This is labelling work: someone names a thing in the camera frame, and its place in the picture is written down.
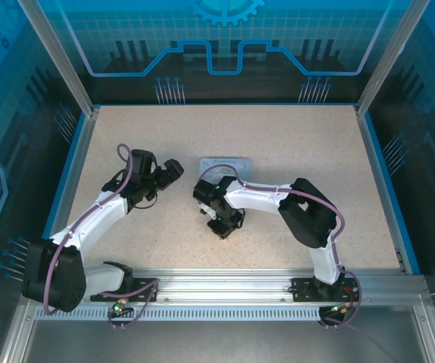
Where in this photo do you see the pale blue cartoon tin box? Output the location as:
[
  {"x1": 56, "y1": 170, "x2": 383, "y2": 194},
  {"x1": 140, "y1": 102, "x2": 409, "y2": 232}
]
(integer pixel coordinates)
[{"x1": 198, "y1": 156, "x2": 252, "y2": 187}]

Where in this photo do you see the blue table edge strip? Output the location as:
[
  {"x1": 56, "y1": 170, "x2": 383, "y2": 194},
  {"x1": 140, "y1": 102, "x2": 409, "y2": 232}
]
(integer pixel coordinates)
[
  {"x1": 46, "y1": 112, "x2": 89, "y2": 243},
  {"x1": 364, "y1": 111, "x2": 423, "y2": 276}
]

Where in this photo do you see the connector board with green light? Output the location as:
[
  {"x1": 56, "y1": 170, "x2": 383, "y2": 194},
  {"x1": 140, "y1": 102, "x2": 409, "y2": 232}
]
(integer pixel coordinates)
[{"x1": 110, "y1": 299, "x2": 134, "y2": 319}]

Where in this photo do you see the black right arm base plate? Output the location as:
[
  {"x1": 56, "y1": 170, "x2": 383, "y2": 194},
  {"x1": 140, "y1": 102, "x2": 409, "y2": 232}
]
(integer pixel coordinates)
[{"x1": 291, "y1": 277, "x2": 355, "y2": 303}]

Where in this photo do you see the connector board with orange plug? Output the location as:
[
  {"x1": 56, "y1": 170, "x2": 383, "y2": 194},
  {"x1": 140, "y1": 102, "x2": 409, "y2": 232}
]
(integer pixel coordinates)
[{"x1": 320, "y1": 298, "x2": 356, "y2": 319}]

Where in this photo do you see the aluminium mounting rail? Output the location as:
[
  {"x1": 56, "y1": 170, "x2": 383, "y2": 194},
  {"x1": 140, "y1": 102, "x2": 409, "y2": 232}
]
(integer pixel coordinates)
[{"x1": 82, "y1": 267, "x2": 428, "y2": 308}]

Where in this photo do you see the aluminium frame post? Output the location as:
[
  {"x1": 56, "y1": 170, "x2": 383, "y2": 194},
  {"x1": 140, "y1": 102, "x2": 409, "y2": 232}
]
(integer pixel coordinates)
[
  {"x1": 355, "y1": 0, "x2": 433, "y2": 116},
  {"x1": 15, "y1": 0, "x2": 101, "y2": 116}
]

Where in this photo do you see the aluminium table side rail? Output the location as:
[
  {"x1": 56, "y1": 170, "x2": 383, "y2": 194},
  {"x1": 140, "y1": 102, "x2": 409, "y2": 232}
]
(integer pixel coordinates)
[
  {"x1": 354, "y1": 105, "x2": 409, "y2": 274},
  {"x1": 42, "y1": 107, "x2": 101, "y2": 244}
]

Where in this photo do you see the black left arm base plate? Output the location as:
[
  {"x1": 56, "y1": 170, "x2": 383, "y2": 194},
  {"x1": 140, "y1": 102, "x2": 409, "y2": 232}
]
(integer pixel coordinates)
[{"x1": 89, "y1": 278, "x2": 161, "y2": 303}]

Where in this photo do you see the grey metal shelf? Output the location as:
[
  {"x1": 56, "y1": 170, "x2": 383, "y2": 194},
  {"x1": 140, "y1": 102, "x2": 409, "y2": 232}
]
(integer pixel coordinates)
[{"x1": 0, "y1": 298, "x2": 435, "y2": 363}]

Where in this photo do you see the slotted grey cable duct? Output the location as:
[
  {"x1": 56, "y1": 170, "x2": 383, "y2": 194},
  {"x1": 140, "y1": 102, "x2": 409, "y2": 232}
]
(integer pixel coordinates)
[{"x1": 34, "y1": 305, "x2": 325, "y2": 323}]

